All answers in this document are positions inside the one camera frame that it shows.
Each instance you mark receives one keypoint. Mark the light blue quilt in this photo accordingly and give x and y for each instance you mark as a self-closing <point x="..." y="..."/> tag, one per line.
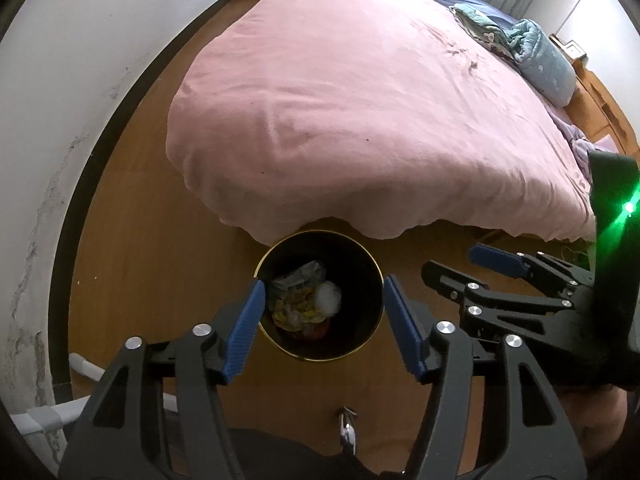
<point x="542" y="60"/>

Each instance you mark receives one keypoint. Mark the patterned folded cloth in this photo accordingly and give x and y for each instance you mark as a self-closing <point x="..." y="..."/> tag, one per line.
<point x="480" y="27"/>

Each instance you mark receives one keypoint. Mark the yellow snack bag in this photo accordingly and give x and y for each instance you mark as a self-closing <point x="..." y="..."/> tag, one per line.
<point x="297" y="312"/>

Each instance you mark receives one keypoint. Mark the blue bed sheet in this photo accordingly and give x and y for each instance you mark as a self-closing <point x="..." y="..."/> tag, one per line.
<point x="460" y="0"/>

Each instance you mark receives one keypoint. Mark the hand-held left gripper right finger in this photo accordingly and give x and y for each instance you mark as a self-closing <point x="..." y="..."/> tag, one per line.
<point x="402" y="325"/>

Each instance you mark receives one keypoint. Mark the wooden headboard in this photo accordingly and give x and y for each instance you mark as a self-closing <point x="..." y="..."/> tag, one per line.
<point x="605" y="105"/>

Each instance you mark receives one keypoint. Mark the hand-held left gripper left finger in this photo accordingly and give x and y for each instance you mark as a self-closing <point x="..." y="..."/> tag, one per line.
<point x="245" y="330"/>

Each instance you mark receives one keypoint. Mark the black trash bin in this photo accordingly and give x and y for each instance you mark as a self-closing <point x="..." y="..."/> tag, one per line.
<point x="352" y="270"/>

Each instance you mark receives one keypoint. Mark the purple bed sheet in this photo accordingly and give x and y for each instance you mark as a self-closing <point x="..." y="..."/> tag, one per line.
<point x="575" y="140"/>

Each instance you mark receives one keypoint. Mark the bed with pink cover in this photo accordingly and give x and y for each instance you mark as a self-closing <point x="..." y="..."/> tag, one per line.
<point x="350" y="110"/>

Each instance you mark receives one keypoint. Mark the person's right forearm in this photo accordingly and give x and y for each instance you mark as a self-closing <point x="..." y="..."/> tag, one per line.
<point x="597" y="422"/>

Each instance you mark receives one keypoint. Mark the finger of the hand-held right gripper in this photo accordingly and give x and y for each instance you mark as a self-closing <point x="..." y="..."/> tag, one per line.
<point x="495" y="259"/>
<point x="450" y="280"/>

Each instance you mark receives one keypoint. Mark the white plastic pipe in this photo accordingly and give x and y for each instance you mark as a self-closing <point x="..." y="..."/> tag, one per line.
<point x="45" y="415"/>

